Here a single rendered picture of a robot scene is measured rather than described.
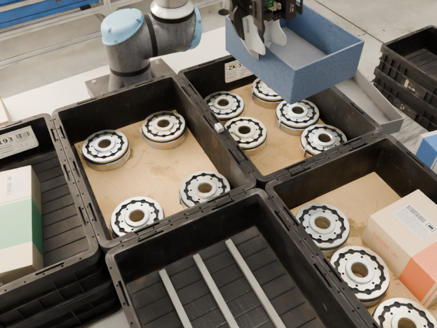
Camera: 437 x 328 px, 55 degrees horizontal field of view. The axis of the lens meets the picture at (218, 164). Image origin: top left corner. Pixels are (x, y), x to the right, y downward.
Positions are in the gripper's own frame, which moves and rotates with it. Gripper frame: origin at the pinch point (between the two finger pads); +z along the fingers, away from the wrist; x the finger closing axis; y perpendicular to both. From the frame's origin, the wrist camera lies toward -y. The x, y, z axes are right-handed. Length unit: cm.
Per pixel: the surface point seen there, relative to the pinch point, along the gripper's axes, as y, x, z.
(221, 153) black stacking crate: -0.7, -9.1, 21.8
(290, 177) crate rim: 13.5, -2.1, 19.5
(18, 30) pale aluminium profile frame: -194, -40, 80
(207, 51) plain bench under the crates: -63, 18, 45
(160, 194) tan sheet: -2.7, -23.3, 27.7
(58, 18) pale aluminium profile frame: -194, -17, 82
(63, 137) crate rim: -18.5, -36.0, 16.6
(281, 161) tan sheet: 2.1, 3.9, 30.2
